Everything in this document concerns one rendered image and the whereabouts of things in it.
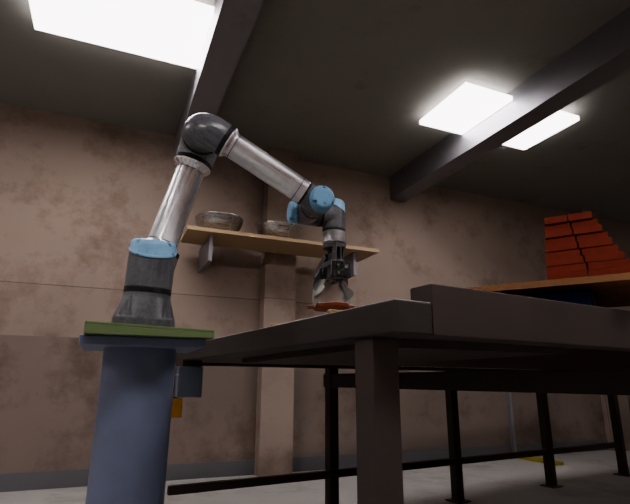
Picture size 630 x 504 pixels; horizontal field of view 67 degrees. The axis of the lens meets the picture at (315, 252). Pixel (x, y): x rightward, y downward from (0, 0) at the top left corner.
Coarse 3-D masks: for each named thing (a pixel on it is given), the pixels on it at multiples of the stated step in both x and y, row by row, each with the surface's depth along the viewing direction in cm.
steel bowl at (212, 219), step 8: (200, 216) 399; (208, 216) 395; (216, 216) 394; (224, 216) 396; (232, 216) 400; (200, 224) 401; (208, 224) 397; (216, 224) 396; (224, 224) 398; (232, 224) 402; (240, 224) 410
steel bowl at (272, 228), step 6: (264, 222) 418; (270, 222) 416; (276, 222) 415; (282, 222) 416; (288, 222) 418; (258, 228) 424; (264, 228) 418; (270, 228) 416; (276, 228) 415; (282, 228) 416; (288, 228) 418; (294, 228) 423; (264, 234) 420; (270, 234) 418; (276, 234) 417; (282, 234) 418; (288, 234) 421; (294, 234) 426
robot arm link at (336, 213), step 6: (336, 198) 157; (336, 204) 156; (342, 204) 157; (330, 210) 155; (336, 210) 155; (342, 210) 156; (324, 216) 154; (330, 216) 154; (336, 216) 155; (342, 216) 156; (324, 222) 155; (330, 222) 154; (336, 222) 154; (342, 222) 155; (324, 228) 155; (330, 228) 154; (336, 228) 154; (342, 228) 155
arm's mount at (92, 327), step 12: (96, 324) 101; (108, 324) 102; (120, 324) 103; (132, 324) 104; (144, 336) 107; (156, 336) 107; (168, 336) 107; (180, 336) 107; (192, 336) 108; (204, 336) 109
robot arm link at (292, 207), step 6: (288, 204) 155; (294, 204) 151; (288, 210) 154; (294, 210) 150; (300, 210) 148; (288, 216) 153; (294, 216) 151; (300, 216) 150; (294, 222) 153; (300, 222) 153; (306, 222) 152; (312, 222) 153; (318, 222) 154
